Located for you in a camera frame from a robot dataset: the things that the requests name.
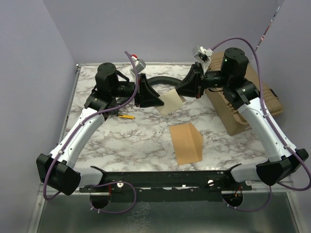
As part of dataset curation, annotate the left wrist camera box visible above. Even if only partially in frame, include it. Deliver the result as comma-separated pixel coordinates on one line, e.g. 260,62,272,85
130,54,146,80

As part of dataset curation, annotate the brown kraft envelope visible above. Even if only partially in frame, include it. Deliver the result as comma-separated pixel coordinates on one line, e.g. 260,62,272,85
169,123,203,166

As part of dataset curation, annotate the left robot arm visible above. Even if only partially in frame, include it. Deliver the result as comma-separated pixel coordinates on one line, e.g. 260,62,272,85
36,59,164,196

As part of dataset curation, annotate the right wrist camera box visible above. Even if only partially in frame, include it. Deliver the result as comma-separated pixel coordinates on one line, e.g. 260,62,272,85
192,45,214,74

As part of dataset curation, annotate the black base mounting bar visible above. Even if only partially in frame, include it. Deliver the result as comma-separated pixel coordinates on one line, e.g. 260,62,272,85
80,169,250,202

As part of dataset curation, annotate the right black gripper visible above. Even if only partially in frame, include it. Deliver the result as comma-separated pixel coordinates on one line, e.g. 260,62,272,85
171,62,231,99

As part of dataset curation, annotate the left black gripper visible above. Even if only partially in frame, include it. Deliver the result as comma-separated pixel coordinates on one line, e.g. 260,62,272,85
111,73,165,107

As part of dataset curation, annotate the yellow utility knife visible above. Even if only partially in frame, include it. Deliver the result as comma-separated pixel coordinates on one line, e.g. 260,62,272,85
117,114,135,119

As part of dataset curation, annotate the tan plastic tool case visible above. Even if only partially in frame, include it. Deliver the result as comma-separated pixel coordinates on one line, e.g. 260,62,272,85
206,50,284,136

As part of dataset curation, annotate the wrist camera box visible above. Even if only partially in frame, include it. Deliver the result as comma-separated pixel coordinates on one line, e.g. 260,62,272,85
192,45,214,74
130,54,146,80

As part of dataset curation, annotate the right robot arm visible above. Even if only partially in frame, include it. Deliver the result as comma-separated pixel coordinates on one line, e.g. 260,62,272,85
175,46,309,190

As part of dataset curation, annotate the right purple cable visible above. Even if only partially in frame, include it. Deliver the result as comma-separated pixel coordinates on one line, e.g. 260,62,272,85
210,36,311,212

